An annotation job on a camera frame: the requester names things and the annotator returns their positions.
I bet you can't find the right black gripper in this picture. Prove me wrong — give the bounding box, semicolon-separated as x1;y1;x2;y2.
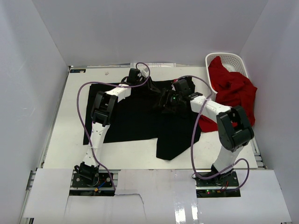
153;88;182;115

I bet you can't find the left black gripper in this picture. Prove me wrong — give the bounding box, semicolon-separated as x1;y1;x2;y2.
135;76;160;96

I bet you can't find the black t shirt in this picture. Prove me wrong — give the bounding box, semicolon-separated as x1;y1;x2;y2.
83;77;201;161

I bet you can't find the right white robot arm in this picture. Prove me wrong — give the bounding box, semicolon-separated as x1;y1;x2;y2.
157;76;254;186

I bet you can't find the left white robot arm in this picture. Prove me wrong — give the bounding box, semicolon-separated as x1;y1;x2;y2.
75;63;158;187

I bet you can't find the red t shirt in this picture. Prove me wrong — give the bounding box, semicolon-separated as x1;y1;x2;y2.
208;56;257;126

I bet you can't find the white plastic basket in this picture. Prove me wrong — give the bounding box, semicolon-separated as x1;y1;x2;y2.
205;52;249;95

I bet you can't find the small label sticker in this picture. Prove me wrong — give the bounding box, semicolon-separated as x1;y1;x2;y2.
70;69;86;73

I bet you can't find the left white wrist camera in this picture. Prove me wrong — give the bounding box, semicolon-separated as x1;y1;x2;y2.
140;67;150;78

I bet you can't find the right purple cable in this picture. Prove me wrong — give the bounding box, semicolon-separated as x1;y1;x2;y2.
174;75;250;193

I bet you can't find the purple cable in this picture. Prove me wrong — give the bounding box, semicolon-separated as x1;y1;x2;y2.
77;62;116;191
174;75;250;193

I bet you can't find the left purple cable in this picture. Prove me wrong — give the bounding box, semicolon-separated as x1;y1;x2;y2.
77;62;116;191

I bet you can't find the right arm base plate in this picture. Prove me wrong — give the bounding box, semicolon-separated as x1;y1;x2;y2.
192;171;241;198

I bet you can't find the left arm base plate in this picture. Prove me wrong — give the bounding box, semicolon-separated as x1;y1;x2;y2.
69;171;115;196

